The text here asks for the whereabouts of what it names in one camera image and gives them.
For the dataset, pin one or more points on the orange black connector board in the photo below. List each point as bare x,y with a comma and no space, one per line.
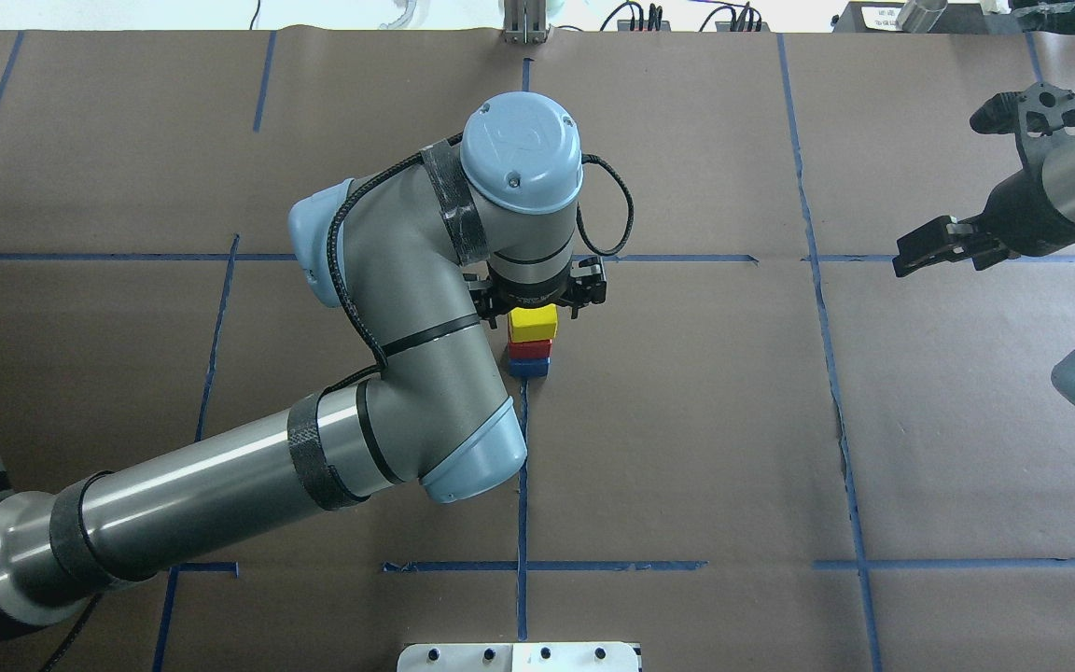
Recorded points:
634,17

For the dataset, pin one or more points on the aluminium frame post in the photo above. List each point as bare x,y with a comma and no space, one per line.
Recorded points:
525,21

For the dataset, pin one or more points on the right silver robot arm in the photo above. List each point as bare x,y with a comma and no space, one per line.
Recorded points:
1057,176

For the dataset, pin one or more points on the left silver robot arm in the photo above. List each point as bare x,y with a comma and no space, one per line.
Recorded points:
416,257

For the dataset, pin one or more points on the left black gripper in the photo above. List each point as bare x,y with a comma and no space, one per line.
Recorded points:
483,299

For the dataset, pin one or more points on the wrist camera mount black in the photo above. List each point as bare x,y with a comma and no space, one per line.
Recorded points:
1040,118

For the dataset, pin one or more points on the black box on table edge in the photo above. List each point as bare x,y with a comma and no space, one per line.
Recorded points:
880,17

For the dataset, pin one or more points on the red block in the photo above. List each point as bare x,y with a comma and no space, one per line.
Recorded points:
531,350

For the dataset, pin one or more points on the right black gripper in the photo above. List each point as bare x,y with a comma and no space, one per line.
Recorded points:
1021,213

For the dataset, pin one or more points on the blue block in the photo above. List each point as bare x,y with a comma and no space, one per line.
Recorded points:
526,368

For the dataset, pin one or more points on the metal cylinder weight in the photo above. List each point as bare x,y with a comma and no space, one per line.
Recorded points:
920,16

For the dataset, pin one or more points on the yellow block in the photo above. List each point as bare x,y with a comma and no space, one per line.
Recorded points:
533,325

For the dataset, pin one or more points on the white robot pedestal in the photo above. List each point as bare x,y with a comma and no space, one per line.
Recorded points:
522,656

